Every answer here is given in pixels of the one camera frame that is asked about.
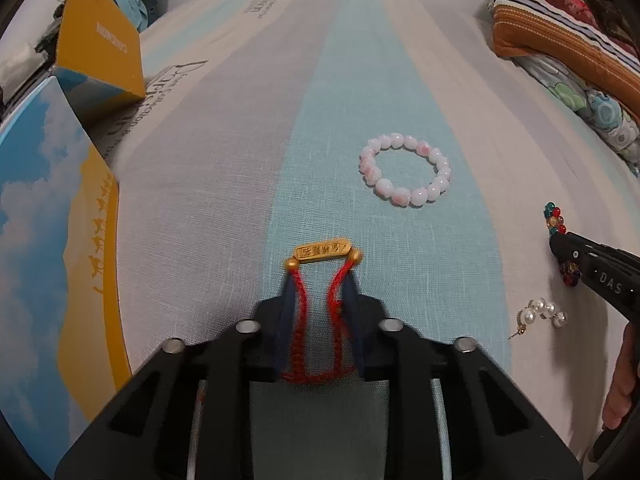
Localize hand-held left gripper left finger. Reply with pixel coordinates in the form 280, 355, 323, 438
54, 280, 301, 480

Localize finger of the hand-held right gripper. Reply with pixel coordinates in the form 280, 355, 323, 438
548, 232, 640, 313

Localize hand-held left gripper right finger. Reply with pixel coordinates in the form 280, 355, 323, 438
340, 280, 586, 480

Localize red cord gold charm bracelet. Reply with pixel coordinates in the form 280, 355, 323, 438
277, 236, 364, 387

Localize multicolour bead bracelet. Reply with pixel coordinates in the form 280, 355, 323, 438
542, 201, 583, 288

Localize person's right hand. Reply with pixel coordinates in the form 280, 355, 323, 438
601, 322, 640, 431

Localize pearl earring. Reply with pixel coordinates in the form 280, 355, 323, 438
507, 297, 568, 341

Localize floral quilt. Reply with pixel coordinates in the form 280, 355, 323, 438
515, 52, 640, 176

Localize striped bed sheet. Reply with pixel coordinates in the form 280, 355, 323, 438
90, 0, 640, 480

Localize sky printed box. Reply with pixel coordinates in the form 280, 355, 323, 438
0, 77, 133, 478

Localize striped folded blankets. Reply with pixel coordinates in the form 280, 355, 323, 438
490, 0, 640, 81

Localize yellow cardboard box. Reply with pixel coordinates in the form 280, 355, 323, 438
50, 0, 148, 126

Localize teal cloth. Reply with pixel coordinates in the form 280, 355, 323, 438
110, 0, 151, 33

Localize white bead bracelet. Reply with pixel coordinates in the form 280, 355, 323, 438
358, 132, 452, 208

